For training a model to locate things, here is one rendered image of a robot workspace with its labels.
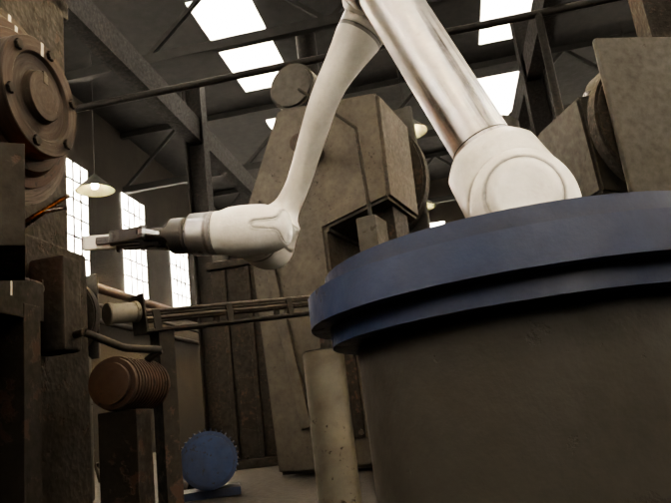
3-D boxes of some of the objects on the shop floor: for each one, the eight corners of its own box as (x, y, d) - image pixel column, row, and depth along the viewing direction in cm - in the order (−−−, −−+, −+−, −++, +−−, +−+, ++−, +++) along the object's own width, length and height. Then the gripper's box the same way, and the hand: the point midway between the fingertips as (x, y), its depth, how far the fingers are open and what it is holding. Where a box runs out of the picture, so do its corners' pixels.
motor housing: (89, 602, 144) (83, 359, 157) (136, 576, 165) (127, 363, 178) (144, 597, 142) (133, 351, 155) (185, 572, 163) (172, 357, 176)
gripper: (176, 246, 128) (65, 254, 132) (201, 258, 140) (99, 266, 144) (177, 209, 130) (67, 219, 133) (202, 226, 142) (100, 234, 146)
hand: (99, 243), depth 138 cm, fingers closed
